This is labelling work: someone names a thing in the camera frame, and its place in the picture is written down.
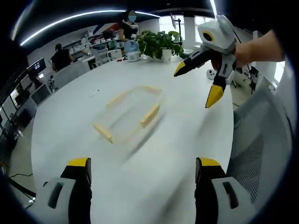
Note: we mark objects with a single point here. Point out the dark computer monitor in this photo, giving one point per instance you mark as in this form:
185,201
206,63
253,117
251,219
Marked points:
36,66

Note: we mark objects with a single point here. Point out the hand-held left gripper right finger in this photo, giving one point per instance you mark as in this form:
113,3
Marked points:
208,184

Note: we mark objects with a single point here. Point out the long curved ceiling light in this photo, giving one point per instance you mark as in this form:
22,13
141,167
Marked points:
70,17

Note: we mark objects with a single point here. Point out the black monitor stand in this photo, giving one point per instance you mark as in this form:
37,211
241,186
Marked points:
179,30

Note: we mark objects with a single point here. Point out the grey mesh office chair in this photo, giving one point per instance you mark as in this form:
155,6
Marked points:
257,130

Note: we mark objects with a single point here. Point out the small red object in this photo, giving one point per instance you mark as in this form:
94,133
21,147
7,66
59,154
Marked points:
119,60

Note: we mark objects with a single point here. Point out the person's right hand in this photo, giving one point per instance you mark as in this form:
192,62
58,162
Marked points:
244,54

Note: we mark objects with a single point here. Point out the small black table item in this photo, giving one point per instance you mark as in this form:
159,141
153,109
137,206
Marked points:
95,90

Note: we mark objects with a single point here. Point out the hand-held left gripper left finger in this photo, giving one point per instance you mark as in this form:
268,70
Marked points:
81,186

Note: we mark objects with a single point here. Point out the white jug with blue top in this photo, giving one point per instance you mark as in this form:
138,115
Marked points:
132,52

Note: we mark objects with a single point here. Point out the clear box with plastic buckles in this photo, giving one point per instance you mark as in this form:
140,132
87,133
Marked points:
149,115

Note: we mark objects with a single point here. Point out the short ceiling light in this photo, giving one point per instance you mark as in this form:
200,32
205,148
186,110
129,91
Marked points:
212,8

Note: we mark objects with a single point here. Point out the white handheld controller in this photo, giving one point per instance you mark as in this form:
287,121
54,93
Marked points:
210,74

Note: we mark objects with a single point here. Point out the green potted plant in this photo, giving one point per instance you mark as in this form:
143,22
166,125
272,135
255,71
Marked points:
158,43

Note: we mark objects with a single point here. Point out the white plant pot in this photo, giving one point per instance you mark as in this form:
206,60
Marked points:
166,55

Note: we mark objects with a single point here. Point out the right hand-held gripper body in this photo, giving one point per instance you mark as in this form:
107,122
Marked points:
220,37

